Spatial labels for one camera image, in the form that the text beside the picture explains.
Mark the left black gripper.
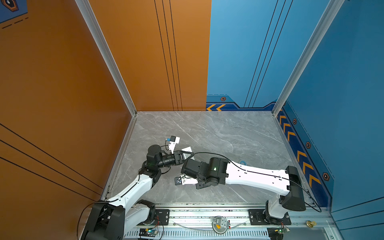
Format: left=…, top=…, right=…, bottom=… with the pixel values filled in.
left=156, top=152, right=194, bottom=171

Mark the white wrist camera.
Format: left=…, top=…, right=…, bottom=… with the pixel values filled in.
left=165, top=136, right=180, bottom=154
left=174, top=176, right=198, bottom=186

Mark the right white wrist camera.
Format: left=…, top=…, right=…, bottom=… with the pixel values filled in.
left=174, top=176, right=198, bottom=186

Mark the green circuit board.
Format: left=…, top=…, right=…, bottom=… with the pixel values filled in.
left=138, top=228, right=159, bottom=240

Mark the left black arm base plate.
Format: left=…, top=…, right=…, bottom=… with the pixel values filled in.
left=151, top=209, right=170, bottom=226

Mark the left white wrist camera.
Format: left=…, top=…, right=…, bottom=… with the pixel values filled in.
left=165, top=136, right=180, bottom=154

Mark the brass knob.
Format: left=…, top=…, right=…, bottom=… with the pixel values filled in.
left=306, top=221, right=317, bottom=228

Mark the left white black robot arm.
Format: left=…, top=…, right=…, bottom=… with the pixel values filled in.
left=77, top=145, right=193, bottom=240

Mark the round grey power socket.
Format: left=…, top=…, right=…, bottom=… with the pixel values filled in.
left=212, top=216, right=230, bottom=235

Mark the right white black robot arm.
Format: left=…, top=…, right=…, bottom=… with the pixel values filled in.
left=175, top=158, right=306, bottom=225

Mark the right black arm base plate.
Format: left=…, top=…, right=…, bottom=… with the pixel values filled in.
left=248, top=209, right=292, bottom=226

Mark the white remote control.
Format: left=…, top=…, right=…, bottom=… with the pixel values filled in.
left=182, top=147, right=193, bottom=152

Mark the right small circuit board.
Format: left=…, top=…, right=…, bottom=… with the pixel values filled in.
left=275, top=226, right=291, bottom=235

